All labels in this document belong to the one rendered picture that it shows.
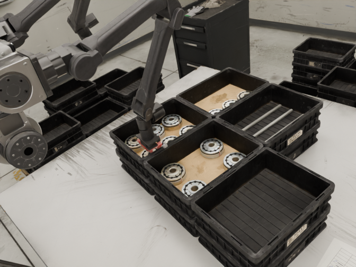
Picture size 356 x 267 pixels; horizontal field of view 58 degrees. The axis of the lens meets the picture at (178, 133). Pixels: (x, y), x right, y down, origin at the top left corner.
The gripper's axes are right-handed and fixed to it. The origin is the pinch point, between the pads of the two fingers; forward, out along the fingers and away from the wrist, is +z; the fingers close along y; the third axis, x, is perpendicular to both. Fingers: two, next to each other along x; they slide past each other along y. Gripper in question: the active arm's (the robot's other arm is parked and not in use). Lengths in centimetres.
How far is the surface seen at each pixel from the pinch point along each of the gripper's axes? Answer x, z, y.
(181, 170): -3.1, 1.3, -17.8
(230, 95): -60, 4, 12
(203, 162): -14.2, 4.1, -18.1
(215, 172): -13.7, 4.1, -26.4
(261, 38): -279, 86, 185
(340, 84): -157, 38, 3
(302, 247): -16, 14, -67
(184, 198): 8.3, -5.8, -35.9
